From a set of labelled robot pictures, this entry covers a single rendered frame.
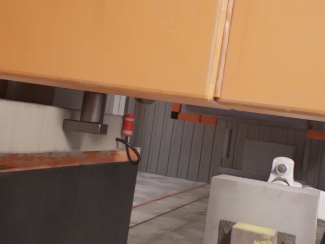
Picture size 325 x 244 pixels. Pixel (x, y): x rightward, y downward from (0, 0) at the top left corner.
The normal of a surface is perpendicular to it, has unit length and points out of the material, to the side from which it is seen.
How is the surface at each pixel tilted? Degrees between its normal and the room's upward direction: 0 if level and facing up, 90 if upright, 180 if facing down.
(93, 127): 90
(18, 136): 90
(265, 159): 90
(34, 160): 90
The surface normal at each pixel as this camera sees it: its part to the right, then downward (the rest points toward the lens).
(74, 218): 0.95, 0.14
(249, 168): -0.27, -0.04
